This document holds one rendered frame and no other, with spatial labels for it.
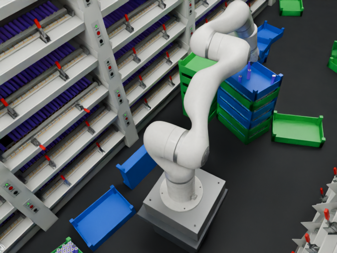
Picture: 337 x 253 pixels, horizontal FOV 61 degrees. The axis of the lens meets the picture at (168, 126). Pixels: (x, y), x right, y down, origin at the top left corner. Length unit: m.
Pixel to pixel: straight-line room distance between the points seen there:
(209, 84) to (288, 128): 1.14
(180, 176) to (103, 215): 0.80
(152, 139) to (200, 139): 0.16
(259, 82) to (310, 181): 0.64
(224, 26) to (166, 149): 0.50
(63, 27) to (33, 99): 0.33
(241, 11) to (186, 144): 0.53
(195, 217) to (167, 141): 0.43
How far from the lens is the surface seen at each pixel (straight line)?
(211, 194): 1.29
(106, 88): 1.57
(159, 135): 0.94
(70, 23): 1.33
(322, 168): 1.93
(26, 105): 1.34
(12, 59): 1.24
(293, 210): 1.75
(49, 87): 1.37
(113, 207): 1.76
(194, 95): 0.97
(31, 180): 1.60
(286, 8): 3.26
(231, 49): 1.03
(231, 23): 1.12
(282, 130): 2.03
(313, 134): 2.07
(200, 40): 1.07
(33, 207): 1.66
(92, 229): 1.74
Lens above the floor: 1.54
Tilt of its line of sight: 50 degrees down
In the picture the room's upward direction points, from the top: 9 degrees counter-clockwise
